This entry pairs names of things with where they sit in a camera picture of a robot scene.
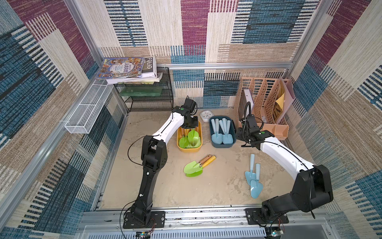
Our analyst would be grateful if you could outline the pink desk file organizer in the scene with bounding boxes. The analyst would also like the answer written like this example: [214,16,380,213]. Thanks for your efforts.
[234,77,295,140]

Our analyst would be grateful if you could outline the green tray on shelf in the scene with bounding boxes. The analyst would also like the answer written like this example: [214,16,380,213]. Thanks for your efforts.
[119,86,163,97]

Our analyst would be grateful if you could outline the blue shovel large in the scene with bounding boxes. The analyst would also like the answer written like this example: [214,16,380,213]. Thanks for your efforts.
[223,118,233,144]

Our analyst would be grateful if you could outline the white wire mesh basket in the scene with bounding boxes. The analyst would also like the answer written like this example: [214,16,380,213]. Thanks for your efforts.
[65,84,113,134]

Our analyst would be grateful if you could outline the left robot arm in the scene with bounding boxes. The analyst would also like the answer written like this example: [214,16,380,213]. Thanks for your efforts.
[131,97,199,225]

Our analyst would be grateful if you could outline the yellow paper in organizer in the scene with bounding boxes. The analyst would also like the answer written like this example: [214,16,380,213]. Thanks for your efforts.
[276,93,285,110]

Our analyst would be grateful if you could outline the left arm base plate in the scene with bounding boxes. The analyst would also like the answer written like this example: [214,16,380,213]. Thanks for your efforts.
[122,211,166,229]

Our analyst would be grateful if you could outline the colorful picture book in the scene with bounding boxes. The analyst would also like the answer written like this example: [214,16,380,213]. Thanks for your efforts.
[96,57,145,79]

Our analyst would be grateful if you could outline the black wire shelf rack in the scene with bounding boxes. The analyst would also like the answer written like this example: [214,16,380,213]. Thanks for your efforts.
[115,67,174,112]

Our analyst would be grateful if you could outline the hidden green shovel yellow handle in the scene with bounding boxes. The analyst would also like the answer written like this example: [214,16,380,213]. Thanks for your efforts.
[186,155,216,177]

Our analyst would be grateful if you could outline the white book stack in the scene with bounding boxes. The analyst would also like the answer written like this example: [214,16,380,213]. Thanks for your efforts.
[100,56,163,85]

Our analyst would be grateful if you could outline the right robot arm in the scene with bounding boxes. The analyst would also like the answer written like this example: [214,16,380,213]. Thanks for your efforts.
[236,115,334,223]

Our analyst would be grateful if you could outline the dark blue storage box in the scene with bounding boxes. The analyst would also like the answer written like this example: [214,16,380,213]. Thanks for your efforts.
[209,116,236,148]

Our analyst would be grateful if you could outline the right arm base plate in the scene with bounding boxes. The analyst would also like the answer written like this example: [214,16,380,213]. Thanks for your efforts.
[244,208,289,227]

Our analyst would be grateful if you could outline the yellow storage box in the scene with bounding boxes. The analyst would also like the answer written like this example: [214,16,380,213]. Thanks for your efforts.
[177,121,203,153]

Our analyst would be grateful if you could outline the white box in organizer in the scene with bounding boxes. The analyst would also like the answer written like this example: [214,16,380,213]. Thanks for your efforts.
[238,89,254,119]

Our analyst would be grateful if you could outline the white round clock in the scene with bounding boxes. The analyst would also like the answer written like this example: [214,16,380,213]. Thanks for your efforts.
[200,110,214,123]

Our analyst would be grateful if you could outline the dark green shovel yellow handle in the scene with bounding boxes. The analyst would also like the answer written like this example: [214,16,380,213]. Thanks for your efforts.
[187,129,201,148]

